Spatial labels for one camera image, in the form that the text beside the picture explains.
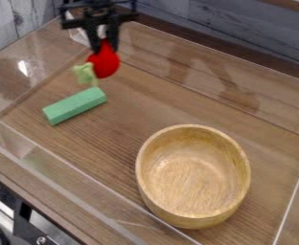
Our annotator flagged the wooden bowl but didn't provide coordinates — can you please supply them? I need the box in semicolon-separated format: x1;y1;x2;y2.
135;124;251;230

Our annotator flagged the green foam block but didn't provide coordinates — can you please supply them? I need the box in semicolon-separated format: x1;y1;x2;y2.
42;87;106;125

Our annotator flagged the clear acrylic front wall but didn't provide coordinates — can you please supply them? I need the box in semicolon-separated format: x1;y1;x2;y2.
0;121;200;245

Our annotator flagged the clear acrylic corner bracket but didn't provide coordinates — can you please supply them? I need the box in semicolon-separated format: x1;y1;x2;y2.
60;11;108;49

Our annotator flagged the black metal table leg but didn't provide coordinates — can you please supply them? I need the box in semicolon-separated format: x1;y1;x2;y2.
13;201;58;245

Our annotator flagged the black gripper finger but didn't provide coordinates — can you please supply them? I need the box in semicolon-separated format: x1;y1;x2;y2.
85;25;101;54
105;21;120;51

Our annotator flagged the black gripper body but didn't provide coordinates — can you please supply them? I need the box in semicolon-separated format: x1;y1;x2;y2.
58;0;137;30

